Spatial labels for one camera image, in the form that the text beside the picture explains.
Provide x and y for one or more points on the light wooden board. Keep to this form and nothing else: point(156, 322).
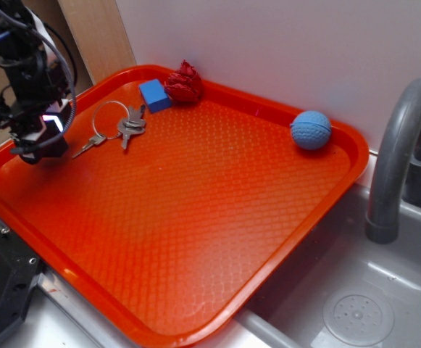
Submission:
point(100, 35)

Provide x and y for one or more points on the orange plastic tray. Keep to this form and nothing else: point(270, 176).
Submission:
point(171, 237)

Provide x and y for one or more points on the grey curved faucet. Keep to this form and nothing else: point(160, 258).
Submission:
point(397, 174)

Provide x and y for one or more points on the crumpled red paper ball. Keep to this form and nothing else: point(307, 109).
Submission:
point(185, 84)

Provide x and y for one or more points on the small black box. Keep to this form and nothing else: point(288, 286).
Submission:
point(54, 150)

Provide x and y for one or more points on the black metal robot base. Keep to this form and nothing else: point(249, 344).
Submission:
point(20, 268)

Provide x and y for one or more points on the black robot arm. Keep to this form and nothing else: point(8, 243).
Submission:
point(23, 34)

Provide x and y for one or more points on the grey plastic sink basin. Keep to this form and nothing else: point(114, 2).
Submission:
point(287, 309)

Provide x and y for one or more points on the bunch of silver keys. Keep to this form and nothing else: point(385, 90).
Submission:
point(132, 125)

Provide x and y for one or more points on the blue dimpled ball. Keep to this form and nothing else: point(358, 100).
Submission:
point(311, 130)

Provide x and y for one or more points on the single silver key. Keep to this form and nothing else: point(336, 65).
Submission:
point(95, 140)

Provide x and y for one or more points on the round sink drain cover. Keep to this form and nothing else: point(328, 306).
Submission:
point(358, 317)

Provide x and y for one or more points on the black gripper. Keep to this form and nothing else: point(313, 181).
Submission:
point(37, 84)

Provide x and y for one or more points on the blue rectangular block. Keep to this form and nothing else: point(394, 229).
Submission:
point(154, 95)

